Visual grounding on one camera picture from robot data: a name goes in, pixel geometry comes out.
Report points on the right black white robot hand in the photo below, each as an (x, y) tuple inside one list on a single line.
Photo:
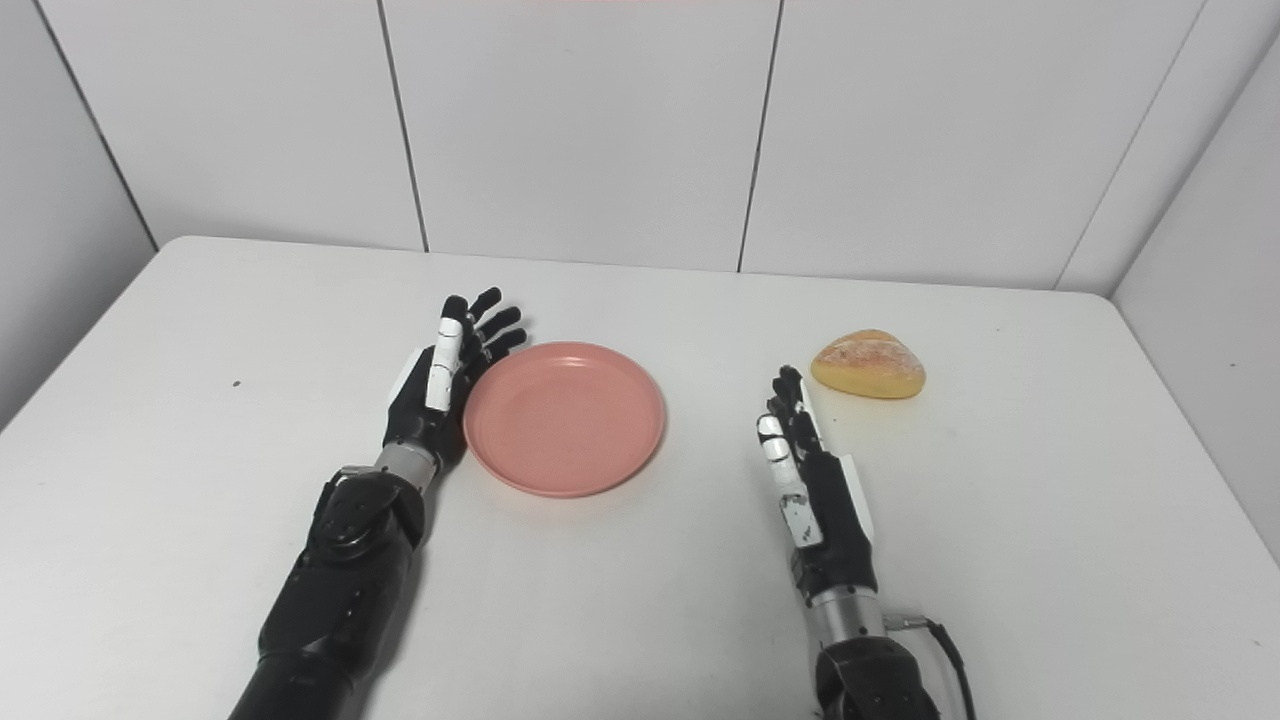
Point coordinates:
[(840, 530)]

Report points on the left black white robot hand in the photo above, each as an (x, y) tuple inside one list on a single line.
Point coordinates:
[(415, 410)]

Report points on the pink plate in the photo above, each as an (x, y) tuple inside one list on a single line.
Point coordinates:
[(565, 420)]

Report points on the bread roll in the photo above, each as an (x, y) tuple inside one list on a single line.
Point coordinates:
[(868, 365)]

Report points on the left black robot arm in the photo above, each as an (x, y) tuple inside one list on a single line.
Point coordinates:
[(330, 590)]

